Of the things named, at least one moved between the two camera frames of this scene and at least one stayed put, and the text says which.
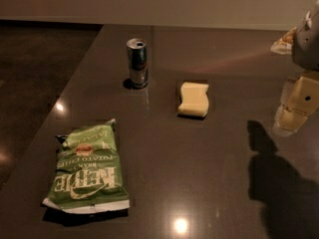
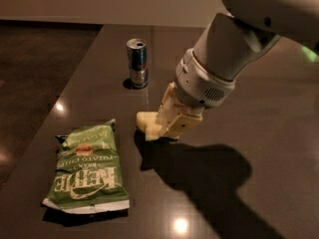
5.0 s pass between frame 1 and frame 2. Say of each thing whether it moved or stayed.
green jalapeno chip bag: stayed
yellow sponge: moved
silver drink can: stayed
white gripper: moved
